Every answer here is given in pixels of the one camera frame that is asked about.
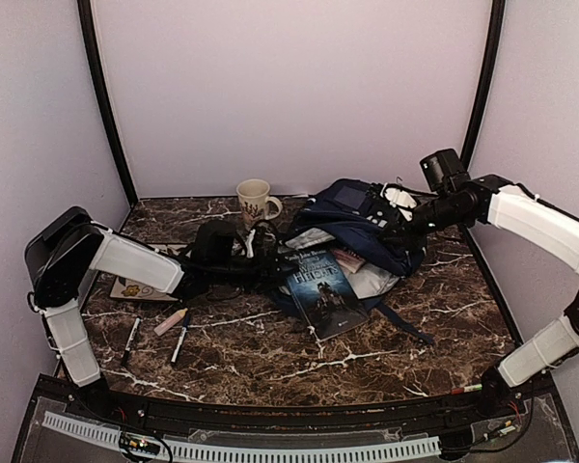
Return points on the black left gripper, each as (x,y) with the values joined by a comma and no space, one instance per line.
(268,273)

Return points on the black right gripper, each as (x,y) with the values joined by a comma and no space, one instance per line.
(405,233)

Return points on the navy blue student backpack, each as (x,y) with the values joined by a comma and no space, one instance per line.
(335,217)

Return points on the pink Taming of Shrew book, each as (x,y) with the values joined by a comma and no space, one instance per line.
(348,259)

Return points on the dark blue hardcover book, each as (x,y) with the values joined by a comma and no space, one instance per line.
(323,294)

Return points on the red white pen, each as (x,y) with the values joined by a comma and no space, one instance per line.
(467,389)

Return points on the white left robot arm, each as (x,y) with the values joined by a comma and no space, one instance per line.
(74,246)

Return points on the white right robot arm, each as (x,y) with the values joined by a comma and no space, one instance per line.
(455,198)

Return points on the cream seashell mug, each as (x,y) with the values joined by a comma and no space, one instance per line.
(256,203)

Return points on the blue capped marker pen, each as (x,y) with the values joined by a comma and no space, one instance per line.
(178,347)

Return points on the pink crayon shaped eraser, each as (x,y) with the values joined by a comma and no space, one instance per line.
(170,322)

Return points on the black marker pen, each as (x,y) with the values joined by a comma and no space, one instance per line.
(130,340)

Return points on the black front table rail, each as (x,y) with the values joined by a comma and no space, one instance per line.
(183,417)

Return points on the black right frame post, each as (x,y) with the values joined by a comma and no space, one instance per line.
(489,58)

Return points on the black frame post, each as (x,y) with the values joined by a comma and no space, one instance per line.
(489,58)
(104,105)

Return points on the white cable duct strip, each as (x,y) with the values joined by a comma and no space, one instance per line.
(217,448)

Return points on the black left frame post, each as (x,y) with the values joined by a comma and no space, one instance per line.
(104,105)

